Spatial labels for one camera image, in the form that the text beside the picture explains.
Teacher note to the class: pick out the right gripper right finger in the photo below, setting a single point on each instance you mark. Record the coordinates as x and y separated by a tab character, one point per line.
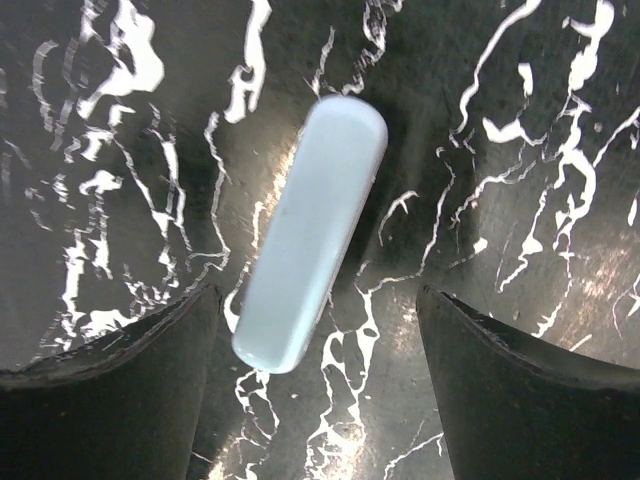
513	406

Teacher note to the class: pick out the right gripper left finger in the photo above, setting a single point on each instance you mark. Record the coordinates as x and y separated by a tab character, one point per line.
124	406

